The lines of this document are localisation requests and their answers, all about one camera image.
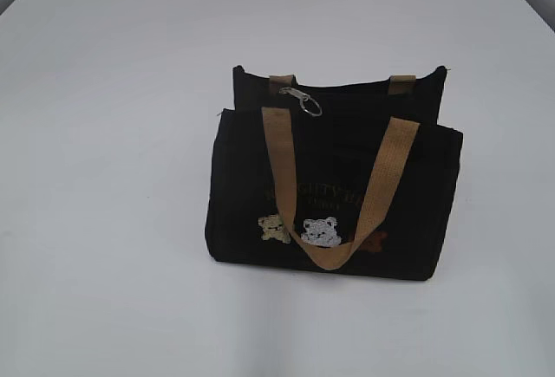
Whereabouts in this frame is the silver zipper pull key ring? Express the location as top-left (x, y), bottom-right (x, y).
top-left (278, 86), bottom-right (324, 117)

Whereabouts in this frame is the black canvas bear tote bag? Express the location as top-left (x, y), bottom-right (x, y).
top-left (205, 66), bottom-right (463, 281)

